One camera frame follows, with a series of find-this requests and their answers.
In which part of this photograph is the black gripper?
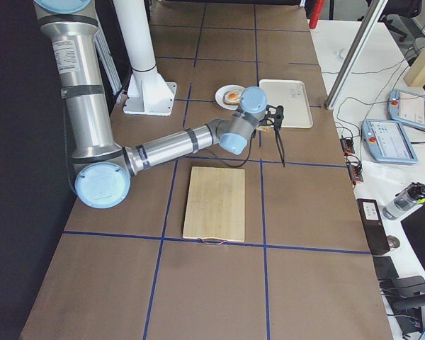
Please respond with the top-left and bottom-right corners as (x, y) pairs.
(256, 120), (269, 131)

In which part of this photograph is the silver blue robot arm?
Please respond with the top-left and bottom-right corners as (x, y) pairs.
(34, 1), (268, 209)

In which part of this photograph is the bread slice under egg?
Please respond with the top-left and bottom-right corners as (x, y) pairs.
(223, 87), (245, 106)

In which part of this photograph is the white round plate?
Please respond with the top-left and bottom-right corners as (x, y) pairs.
(215, 85), (245, 111)

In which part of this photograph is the white bear tray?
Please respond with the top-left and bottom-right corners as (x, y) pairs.
(259, 79), (313, 129)

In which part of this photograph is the fried egg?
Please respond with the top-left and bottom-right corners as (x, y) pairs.
(225, 89), (242, 101)

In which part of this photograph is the far orange black adapter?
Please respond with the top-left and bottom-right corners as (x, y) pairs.
(339, 137), (355, 156)

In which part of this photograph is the orange black adapter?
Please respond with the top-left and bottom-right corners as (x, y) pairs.
(346, 161), (363, 185)
(339, 137), (355, 156)

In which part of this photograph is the wooden cutting board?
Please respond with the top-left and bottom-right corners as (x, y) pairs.
(183, 166), (245, 242)

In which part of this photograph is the near orange black adapter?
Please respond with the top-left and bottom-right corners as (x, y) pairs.
(346, 161), (363, 185)

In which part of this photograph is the white pillar with base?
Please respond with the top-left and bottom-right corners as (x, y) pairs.
(113, 0), (177, 116)

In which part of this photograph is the near blue teach pendant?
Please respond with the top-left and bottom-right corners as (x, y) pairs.
(362, 119), (419, 165)

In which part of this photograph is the blue teach pendant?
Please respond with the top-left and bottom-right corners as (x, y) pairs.
(362, 119), (419, 165)
(387, 89), (425, 130)

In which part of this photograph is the red object at back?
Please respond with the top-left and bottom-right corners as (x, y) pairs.
(309, 0), (325, 29)

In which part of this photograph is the far blue teach pendant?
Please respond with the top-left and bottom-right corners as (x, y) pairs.
(387, 89), (425, 130)

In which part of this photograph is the black box with label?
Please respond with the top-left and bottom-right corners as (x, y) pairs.
(356, 198), (390, 256)

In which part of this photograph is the clear water bottle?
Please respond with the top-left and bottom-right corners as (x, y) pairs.
(382, 182), (425, 220)

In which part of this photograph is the black office chair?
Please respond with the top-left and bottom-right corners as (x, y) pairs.
(378, 0), (423, 43)

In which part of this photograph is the black stand base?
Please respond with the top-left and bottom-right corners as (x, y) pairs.
(380, 276), (425, 321)

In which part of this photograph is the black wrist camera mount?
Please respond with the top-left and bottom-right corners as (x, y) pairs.
(262, 104), (284, 130)

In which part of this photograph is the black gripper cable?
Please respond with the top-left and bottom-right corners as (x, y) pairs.
(198, 116), (287, 169)

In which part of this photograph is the aluminium rail behind pillar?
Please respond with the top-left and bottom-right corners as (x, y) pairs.
(94, 19), (122, 96)

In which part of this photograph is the aluminium frame post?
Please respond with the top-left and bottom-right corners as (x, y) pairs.
(324, 0), (388, 110)

